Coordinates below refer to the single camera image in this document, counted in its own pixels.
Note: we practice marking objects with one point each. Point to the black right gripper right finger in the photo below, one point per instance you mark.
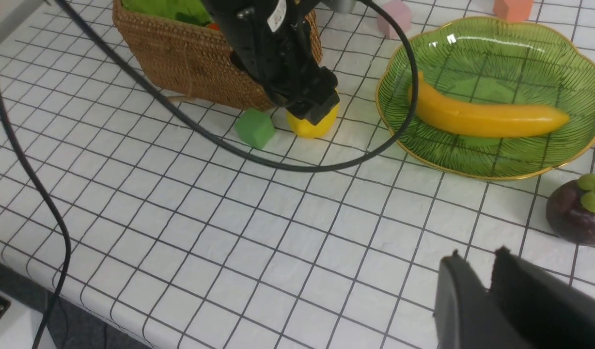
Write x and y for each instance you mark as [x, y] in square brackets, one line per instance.
[543, 310]

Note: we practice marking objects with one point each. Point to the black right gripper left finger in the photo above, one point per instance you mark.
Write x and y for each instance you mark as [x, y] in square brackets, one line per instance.
[466, 316]

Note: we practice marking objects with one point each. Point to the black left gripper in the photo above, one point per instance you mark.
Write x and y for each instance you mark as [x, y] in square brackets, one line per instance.
[271, 42]

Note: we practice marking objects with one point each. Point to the yellow toy lemon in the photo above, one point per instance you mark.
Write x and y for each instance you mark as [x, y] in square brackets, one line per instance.
[312, 127]

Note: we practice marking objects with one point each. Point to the dark purple toy mangosteen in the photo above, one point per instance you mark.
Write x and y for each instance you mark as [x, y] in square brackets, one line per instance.
[570, 210]

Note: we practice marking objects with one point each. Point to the yellow toy banana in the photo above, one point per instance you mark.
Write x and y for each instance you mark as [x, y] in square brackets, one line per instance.
[484, 120]

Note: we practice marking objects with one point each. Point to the woven rattan basket green lining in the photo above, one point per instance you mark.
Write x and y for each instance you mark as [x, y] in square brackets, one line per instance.
[177, 52]

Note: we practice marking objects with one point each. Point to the green foam cube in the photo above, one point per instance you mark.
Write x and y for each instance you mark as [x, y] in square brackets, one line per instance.
[255, 128]

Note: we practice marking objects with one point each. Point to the pink foam cube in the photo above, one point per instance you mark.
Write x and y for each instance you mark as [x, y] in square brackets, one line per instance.
[401, 14]

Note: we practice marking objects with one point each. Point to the green glass leaf plate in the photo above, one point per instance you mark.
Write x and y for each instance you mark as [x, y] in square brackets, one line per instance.
[484, 59]

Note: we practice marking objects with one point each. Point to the orange foam cube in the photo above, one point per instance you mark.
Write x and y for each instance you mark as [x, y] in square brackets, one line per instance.
[513, 10]

